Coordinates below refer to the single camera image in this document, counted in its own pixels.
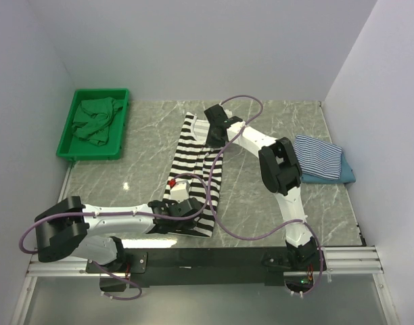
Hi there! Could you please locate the black white striped tank top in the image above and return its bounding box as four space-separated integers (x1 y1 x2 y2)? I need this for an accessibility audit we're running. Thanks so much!
162 112 226 238

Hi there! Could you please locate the blue white striped tank top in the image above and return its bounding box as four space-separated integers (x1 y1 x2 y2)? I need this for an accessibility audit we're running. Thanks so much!
294 135 342 180

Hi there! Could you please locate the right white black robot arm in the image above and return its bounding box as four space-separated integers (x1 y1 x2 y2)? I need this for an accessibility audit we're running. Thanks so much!
204 104 324 270

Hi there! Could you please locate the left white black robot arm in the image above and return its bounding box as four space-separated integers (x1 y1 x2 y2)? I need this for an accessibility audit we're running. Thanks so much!
34 196 203 272

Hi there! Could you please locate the green tank top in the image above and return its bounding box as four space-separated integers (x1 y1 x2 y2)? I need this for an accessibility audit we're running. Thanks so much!
72 97 124 146

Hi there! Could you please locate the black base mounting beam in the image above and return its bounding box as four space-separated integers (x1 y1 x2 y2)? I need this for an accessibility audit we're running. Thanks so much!
85 246 326 293

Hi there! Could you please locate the green plastic tray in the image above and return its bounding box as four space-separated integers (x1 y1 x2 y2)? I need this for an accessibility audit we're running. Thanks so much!
56 89 129 161

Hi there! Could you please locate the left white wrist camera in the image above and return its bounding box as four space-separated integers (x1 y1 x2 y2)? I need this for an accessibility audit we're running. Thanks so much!
168 179 190 202

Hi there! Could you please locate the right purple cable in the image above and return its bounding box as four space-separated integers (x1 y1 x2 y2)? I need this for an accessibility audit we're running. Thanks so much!
206 94 327 295

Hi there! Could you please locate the purple cable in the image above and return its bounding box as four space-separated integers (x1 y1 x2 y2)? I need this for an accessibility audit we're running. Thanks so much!
18 173 212 301
206 94 327 295

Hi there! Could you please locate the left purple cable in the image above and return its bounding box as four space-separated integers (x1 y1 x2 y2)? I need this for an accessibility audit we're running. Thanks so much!
18 173 212 301

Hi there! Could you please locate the aluminium frame rail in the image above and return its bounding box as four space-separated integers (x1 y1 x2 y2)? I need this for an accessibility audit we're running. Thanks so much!
10 246 400 324

